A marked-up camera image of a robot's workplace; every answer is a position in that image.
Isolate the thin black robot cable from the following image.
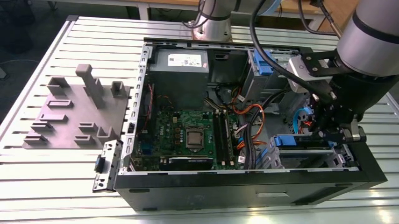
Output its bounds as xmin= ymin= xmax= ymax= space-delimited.
xmin=298 ymin=0 xmax=339 ymax=37

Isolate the black RAM slot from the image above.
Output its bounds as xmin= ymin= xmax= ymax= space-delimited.
xmin=214 ymin=109 xmax=228 ymax=166
xmin=222 ymin=109 xmax=235 ymax=166

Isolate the green motherboard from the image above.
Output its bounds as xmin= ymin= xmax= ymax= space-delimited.
xmin=134 ymin=109 xmax=243 ymax=171

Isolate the silver CPU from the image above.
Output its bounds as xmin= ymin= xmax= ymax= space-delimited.
xmin=187 ymin=132 xmax=206 ymax=145

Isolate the blue bracket clip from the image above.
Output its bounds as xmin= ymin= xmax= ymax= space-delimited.
xmin=95 ymin=154 xmax=107 ymax=174

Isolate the orange wire loop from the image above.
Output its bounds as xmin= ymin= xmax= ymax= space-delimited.
xmin=232 ymin=104 xmax=266 ymax=128

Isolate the metal disk bay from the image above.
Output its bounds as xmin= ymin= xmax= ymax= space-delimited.
xmin=270 ymin=134 xmax=358 ymax=170

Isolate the blue wire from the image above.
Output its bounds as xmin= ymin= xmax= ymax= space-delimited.
xmin=292 ymin=106 xmax=312 ymax=135

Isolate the blue drive latch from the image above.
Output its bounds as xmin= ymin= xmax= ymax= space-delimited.
xmin=254 ymin=50 xmax=276 ymax=76

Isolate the grey power supply unit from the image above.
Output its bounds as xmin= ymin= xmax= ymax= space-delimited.
xmin=146 ymin=49 xmax=210 ymax=111

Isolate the grey parts rack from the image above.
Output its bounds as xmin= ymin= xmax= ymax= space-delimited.
xmin=23 ymin=64 xmax=132 ymax=150

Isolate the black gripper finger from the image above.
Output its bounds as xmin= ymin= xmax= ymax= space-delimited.
xmin=312 ymin=102 xmax=343 ymax=142
xmin=339 ymin=114 xmax=367 ymax=145

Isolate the black cable bundle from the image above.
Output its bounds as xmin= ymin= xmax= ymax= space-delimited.
xmin=243 ymin=87 xmax=294 ymax=170

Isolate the wooden cabinet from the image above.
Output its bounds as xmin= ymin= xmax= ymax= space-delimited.
xmin=318 ymin=0 xmax=359 ymax=35

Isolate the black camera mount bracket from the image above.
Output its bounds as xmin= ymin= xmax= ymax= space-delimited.
xmin=300 ymin=52 xmax=347 ymax=77

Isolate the grey metal drive cage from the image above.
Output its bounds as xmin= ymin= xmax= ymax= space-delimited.
xmin=243 ymin=49 xmax=312 ymax=103

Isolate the black PC case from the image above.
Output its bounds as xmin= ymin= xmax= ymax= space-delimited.
xmin=113 ymin=36 xmax=390 ymax=212

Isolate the wooden desk white frame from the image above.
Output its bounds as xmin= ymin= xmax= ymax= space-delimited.
xmin=47 ymin=0 xmax=331 ymax=32

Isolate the metal expansion slot bracket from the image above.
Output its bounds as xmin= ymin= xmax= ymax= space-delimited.
xmin=92 ymin=139 xmax=124 ymax=193

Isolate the thick black camera cable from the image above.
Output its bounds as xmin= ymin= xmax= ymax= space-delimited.
xmin=248 ymin=0 xmax=315 ymax=91

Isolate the hard disk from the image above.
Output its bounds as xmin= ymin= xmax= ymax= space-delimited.
xmin=274 ymin=134 xmax=332 ymax=151

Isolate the orange wire bundle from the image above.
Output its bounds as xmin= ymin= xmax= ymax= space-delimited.
xmin=236 ymin=139 xmax=267 ymax=150

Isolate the black graphics card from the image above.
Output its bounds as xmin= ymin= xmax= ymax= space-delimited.
xmin=159 ymin=156 xmax=215 ymax=171

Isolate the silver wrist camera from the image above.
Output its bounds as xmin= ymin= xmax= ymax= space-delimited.
xmin=286 ymin=56 xmax=334 ymax=93

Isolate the CPU socket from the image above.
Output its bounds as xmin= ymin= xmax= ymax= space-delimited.
xmin=183 ymin=125 xmax=208 ymax=154

